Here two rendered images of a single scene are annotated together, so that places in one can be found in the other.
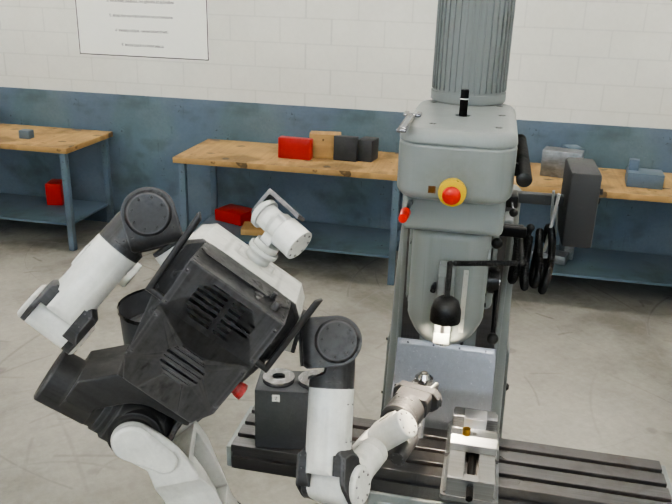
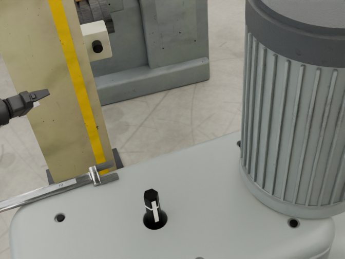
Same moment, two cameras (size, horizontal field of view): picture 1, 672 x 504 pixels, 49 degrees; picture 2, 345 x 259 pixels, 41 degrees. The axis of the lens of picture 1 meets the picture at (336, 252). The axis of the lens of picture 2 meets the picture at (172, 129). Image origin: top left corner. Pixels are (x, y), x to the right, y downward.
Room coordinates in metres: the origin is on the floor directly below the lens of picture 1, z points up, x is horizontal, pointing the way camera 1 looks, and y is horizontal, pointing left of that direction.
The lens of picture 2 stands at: (1.62, -0.67, 2.47)
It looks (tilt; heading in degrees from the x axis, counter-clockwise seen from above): 45 degrees down; 63
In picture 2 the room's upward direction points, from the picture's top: 6 degrees counter-clockwise
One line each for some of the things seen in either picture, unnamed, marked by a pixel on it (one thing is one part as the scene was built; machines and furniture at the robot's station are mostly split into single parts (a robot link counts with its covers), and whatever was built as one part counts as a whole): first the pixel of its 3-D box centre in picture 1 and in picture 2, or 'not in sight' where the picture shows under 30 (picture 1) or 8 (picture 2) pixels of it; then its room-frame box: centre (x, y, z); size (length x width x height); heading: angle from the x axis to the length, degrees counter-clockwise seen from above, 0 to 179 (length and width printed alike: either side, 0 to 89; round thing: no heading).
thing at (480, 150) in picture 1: (460, 146); (169, 243); (1.78, -0.30, 1.81); 0.47 x 0.26 x 0.16; 168
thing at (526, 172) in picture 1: (520, 157); not in sight; (1.77, -0.44, 1.79); 0.45 x 0.04 x 0.04; 168
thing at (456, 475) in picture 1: (472, 446); not in sight; (1.71, -0.39, 0.99); 0.35 x 0.15 x 0.11; 168
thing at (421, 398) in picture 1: (410, 406); not in sight; (1.55, -0.19, 1.21); 0.13 x 0.12 x 0.10; 64
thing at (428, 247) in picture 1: (449, 276); not in sight; (1.77, -0.30, 1.47); 0.21 x 0.19 x 0.32; 78
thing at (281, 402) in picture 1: (296, 407); not in sight; (1.81, 0.10, 1.04); 0.22 x 0.12 x 0.20; 87
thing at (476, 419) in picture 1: (474, 424); not in sight; (1.74, -0.40, 1.04); 0.06 x 0.05 x 0.06; 78
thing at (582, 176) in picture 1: (580, 201); not in sight; (1.99, -0.68, 1.62); 0.20 x 0.09 x 0.21; 168
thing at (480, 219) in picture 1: (456, 195); not in sight; (1.80, -0.30, 1.68); 0.34 x 0.24 x 0.10; 168
